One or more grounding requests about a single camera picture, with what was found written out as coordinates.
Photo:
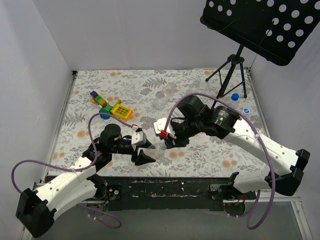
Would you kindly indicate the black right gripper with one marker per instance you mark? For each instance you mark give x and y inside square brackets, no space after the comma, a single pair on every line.
[175,136]

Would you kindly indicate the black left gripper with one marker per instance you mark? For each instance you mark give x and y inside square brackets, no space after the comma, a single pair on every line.
[136,153]

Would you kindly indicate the clear bottle blue label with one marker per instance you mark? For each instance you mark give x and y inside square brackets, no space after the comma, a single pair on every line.
[233,100]

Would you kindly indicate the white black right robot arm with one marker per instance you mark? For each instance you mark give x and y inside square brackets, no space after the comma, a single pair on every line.
[285,167]

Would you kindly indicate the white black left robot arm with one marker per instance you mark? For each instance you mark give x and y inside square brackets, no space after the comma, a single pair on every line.
[38,209]

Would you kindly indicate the yellow window toy block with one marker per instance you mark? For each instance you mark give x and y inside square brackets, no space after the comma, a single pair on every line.
[122,112]

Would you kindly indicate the green blue toy blocks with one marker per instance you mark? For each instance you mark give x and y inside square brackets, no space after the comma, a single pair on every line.
[111,109]

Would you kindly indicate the toy block car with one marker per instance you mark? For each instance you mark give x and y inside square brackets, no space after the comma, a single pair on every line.
[98,99]

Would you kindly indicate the black music stand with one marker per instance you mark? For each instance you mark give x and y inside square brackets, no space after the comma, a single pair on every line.
[273,29]

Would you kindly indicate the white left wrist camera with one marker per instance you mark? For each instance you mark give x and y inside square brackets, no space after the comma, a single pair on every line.
[138,138]

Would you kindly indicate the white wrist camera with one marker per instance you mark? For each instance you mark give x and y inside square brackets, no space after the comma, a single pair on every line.
[138,138]
[159,127]

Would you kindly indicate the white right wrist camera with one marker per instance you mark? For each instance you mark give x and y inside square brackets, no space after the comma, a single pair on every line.
[159,127]

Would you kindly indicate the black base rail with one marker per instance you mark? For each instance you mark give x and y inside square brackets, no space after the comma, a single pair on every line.
[160,193]

